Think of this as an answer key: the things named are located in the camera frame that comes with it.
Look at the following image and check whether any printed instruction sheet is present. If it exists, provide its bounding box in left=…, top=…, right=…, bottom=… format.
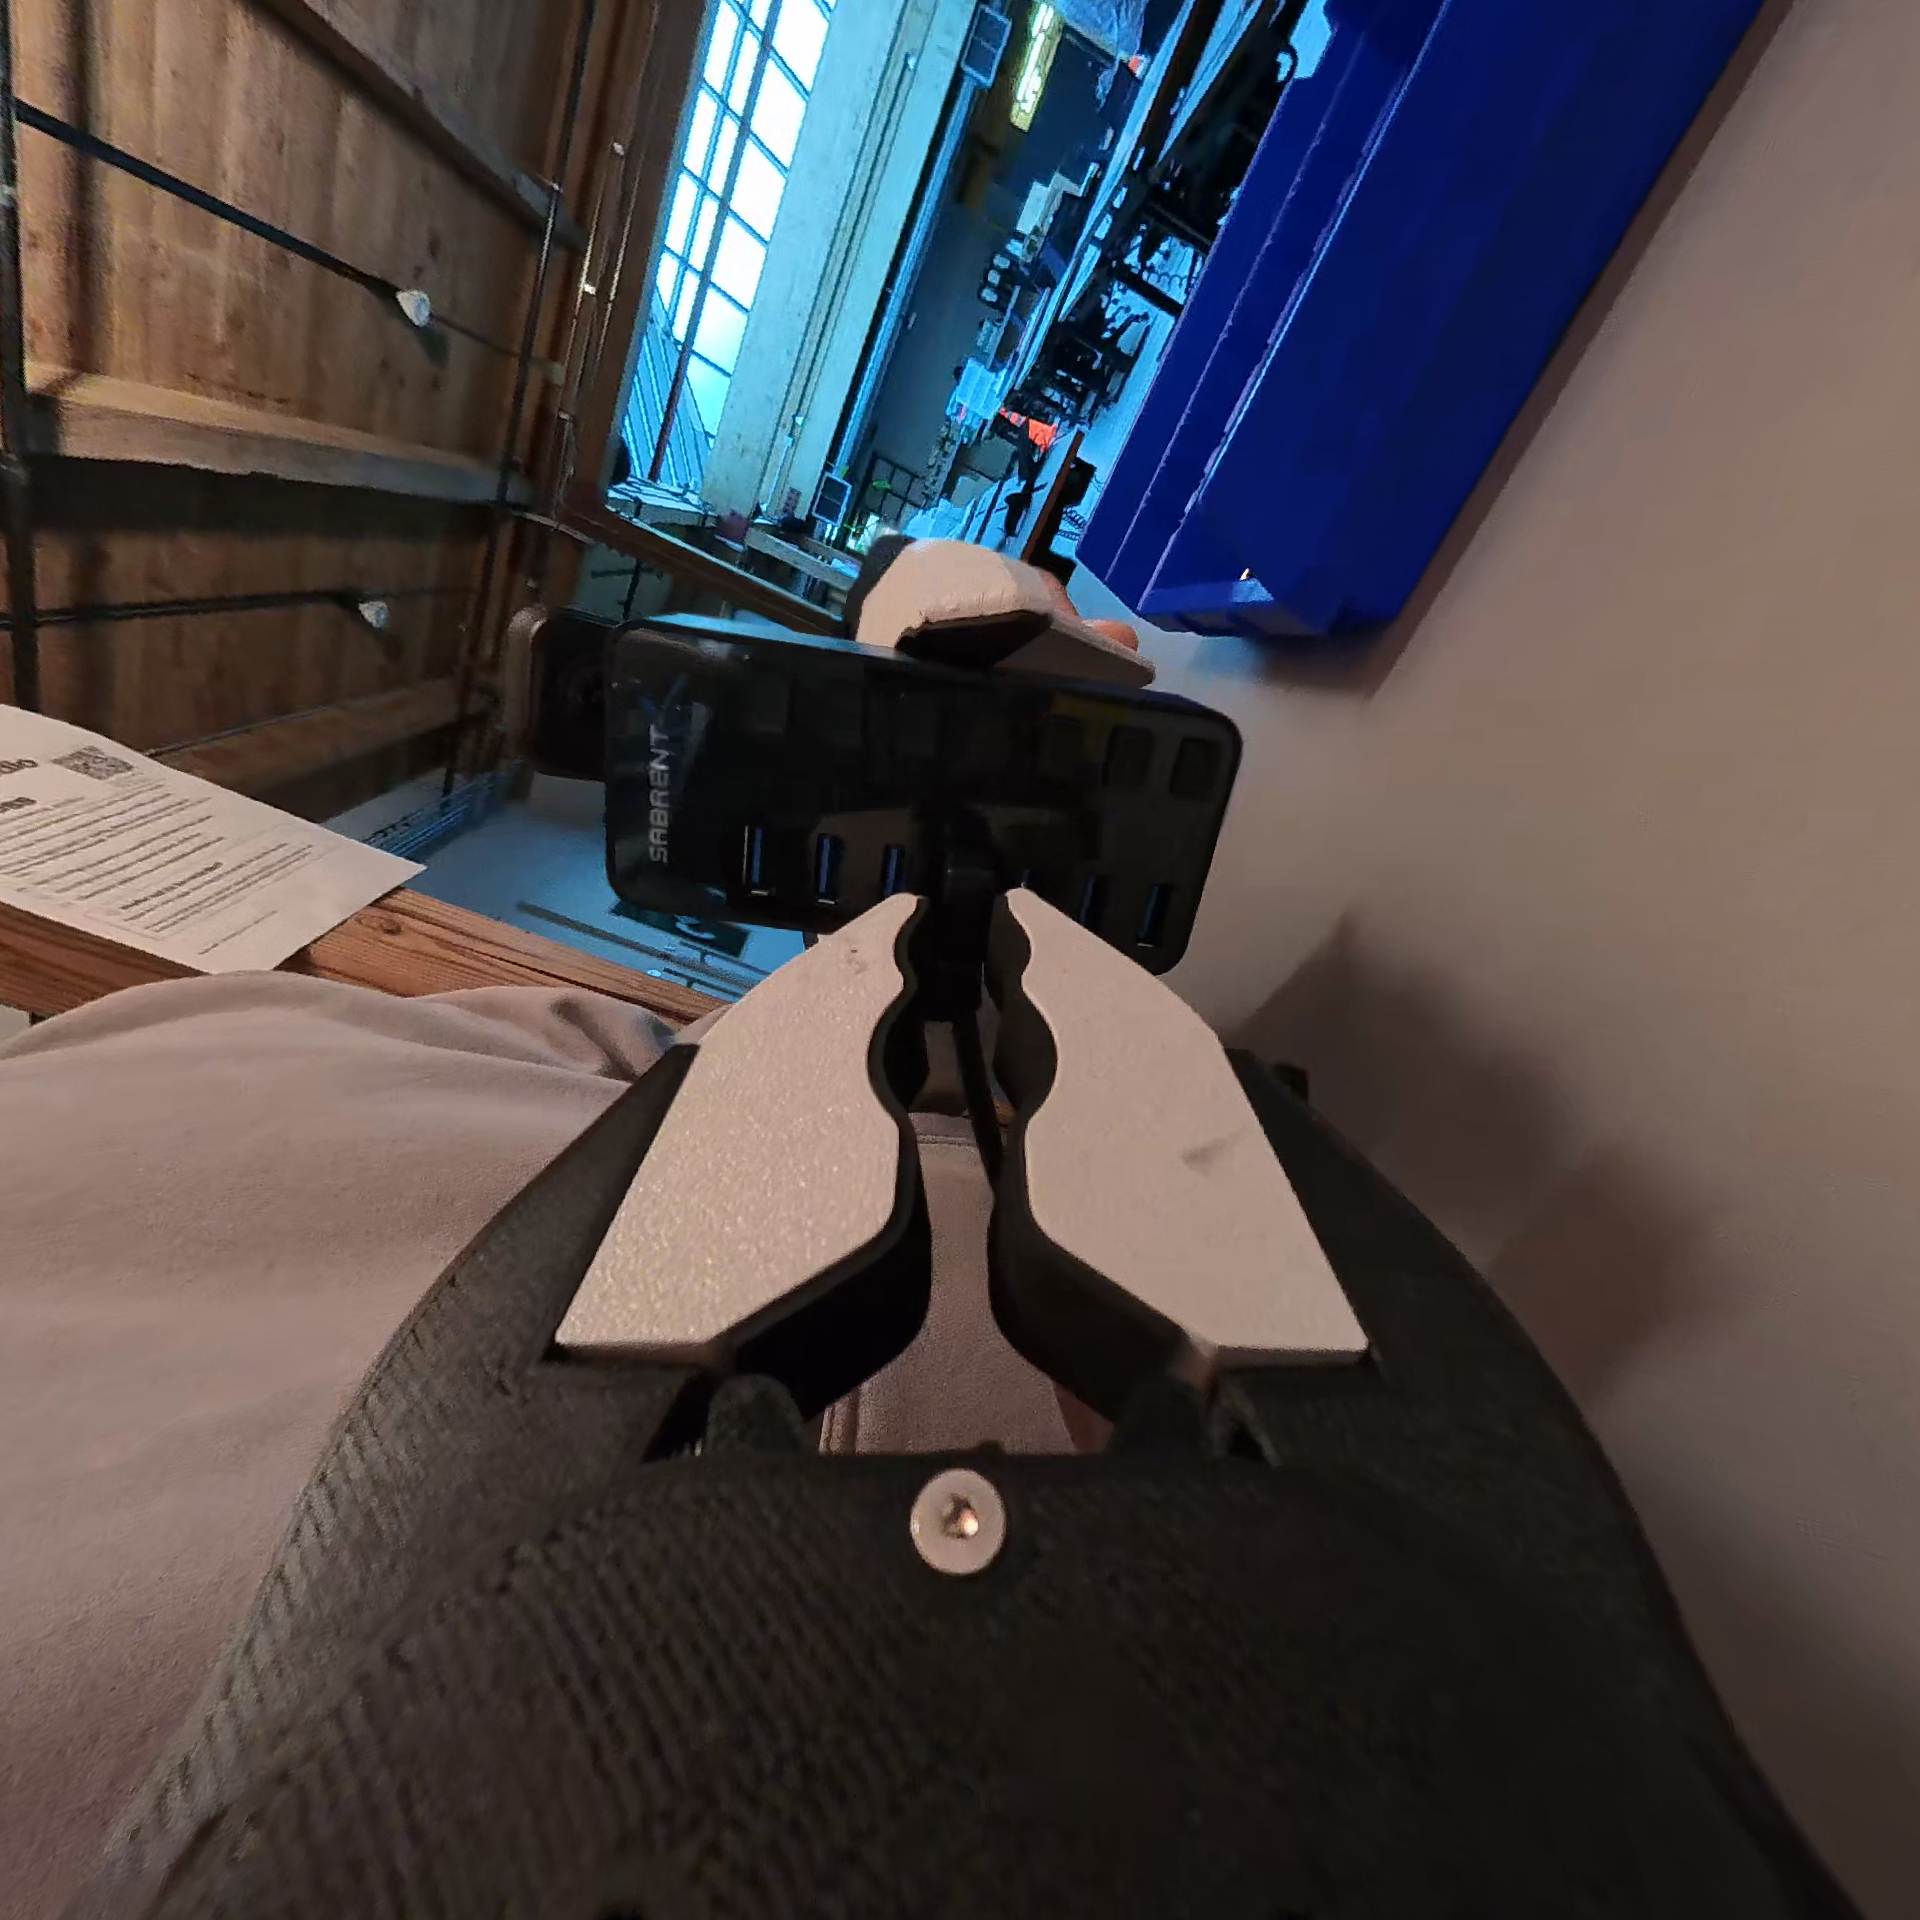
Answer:
left=0, top=703, right=426, bottom=976

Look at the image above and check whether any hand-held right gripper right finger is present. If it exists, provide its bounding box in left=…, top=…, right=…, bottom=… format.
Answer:
left=983, top=884, right=1374, bottom=1412

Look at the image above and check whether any person's beige hoodie torso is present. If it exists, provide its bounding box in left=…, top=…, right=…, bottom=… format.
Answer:
left=0, top=967, right=707, bottom=1920

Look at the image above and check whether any large blue plastic bin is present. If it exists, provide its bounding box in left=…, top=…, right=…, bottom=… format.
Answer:
left=1075, top=0, right=1769, bottom=644

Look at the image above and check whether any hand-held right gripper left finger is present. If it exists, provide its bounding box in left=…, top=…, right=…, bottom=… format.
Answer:
left=552, top=889, right=929, bottom=1368

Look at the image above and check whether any wooden board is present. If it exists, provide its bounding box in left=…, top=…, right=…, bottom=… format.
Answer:
left=0, top=884, right=726, bottom=1028

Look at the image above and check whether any black usb hub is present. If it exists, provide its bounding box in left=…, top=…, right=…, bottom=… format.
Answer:
left=600, top=612, right=1243, bottom=976

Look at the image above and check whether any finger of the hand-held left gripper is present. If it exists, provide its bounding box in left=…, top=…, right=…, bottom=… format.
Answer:
left=847, top=534, right=1162, bottom=693

